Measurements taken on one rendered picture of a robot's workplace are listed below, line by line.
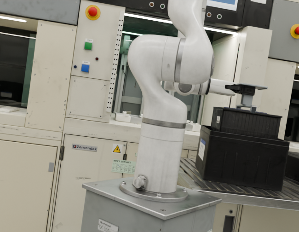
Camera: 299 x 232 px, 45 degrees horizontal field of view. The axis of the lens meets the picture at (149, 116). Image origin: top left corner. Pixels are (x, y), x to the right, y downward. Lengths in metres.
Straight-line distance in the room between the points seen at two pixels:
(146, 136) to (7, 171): 0.93
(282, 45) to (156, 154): 1.09
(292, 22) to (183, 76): 1.04
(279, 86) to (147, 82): 1.03
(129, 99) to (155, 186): 1.64
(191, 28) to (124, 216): 0.51
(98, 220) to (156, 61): 0.44
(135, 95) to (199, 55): 1.67
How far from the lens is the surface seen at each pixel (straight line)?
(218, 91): 1.35
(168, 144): 0.94
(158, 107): 0.94
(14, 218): 1.81
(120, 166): 1.71
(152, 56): 0.95
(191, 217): 0.96
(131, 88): 2.58
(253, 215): 1.91
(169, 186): 0.97
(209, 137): 1.27
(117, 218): 0.94
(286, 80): 1.88
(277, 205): 1.23
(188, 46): 0.95
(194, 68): 0.94
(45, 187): 1.74
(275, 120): 1.34
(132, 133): 1.69
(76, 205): 1.76
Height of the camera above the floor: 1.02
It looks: 3 degrees down
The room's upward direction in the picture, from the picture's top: 8 degrees clockwise
